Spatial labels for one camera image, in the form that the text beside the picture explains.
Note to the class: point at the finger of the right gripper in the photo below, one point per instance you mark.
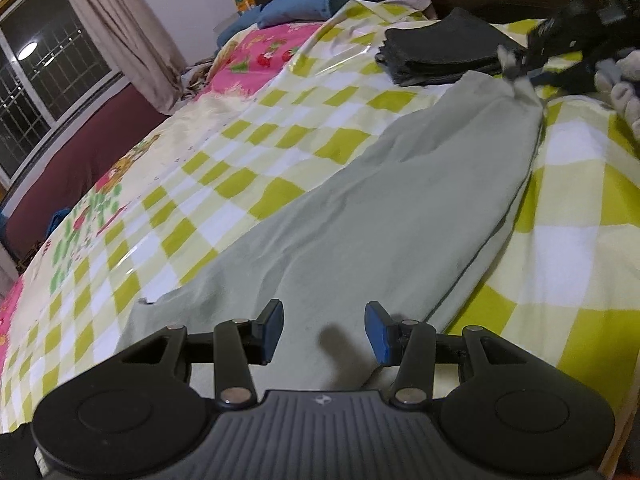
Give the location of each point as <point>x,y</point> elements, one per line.
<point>517,67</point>

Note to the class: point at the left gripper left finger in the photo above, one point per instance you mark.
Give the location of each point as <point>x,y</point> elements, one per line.
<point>232,347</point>

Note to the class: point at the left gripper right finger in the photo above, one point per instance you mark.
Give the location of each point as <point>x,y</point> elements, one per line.
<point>416,348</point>

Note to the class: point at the grey-green pants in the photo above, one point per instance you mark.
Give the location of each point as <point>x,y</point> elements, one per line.
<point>413,223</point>

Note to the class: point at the white gloved right hand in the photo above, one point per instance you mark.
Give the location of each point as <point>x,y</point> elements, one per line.
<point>625,87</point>

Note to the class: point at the checkered floral bed sheet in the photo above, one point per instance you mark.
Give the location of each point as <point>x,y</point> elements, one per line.
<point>566,287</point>

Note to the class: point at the maroon sofa bench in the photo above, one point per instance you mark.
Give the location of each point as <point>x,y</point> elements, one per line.
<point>110,132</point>

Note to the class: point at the blue pillow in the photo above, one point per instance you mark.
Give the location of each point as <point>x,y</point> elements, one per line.
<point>278,12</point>

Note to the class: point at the beige right curtain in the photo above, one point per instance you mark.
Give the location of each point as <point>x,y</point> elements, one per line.
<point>130,35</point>

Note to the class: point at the barred window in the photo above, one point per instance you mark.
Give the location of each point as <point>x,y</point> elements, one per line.
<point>51,71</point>

